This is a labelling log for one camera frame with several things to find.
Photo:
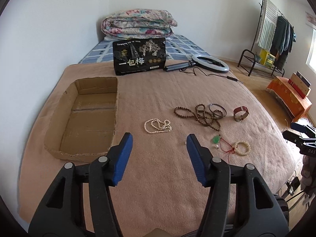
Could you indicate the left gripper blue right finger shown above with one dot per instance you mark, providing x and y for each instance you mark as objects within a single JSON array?
[{"x": 200, "y": 158}]

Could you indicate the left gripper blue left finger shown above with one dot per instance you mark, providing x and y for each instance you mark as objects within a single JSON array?
[{"x": 118, "y": 157}]

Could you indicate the brown wooden bead mala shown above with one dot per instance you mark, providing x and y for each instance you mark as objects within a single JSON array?
[{"x": 201, "y": 115}]

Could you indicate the red strap wristwatch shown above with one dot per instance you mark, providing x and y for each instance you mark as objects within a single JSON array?
[{"x": 240, "y": 113}]

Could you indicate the orange cloth covered box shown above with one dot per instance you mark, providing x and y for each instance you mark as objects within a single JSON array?
[{"x": 298, "y": 106}]

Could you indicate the shallow cardboard box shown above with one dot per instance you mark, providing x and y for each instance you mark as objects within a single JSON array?
[{"x": 82, "y": 126}]

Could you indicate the dark thin bangle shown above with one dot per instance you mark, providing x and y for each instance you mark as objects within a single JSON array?
[{"x": 217, "y": 108}]

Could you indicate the pink blanket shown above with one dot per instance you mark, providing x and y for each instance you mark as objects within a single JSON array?
[{"x": 159, "y": 188}]

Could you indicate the yellow crate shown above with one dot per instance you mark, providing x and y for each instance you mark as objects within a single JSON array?
[{"x": 267, "y": 59}]

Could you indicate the black snack bag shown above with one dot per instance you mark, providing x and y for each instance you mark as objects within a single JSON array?
[{"x": 139, "y": 55}]

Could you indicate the dark hanging clothes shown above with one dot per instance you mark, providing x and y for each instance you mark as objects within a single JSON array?
[{"x": 282, "y": 43}]

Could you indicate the blue checked bed sheet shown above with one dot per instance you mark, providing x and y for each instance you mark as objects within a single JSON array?
[{"x": 178, "y": 47}]

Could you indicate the black clothes rack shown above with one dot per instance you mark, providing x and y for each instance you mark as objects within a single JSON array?
[{"x": 249, "y": 59}]

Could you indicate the folded floral quilt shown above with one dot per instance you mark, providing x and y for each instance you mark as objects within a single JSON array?
[{"x": 139, "y": 24}]

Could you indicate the striped hanging towel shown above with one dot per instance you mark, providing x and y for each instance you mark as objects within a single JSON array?
[{"x": 267, "y": 25}]

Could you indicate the black ring light tripod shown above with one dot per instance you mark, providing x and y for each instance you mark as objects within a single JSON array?
[{"x": 178, "y": 66}]

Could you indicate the white ring light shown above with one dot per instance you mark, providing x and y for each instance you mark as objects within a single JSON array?
[{"x": 210, "y": 63}]

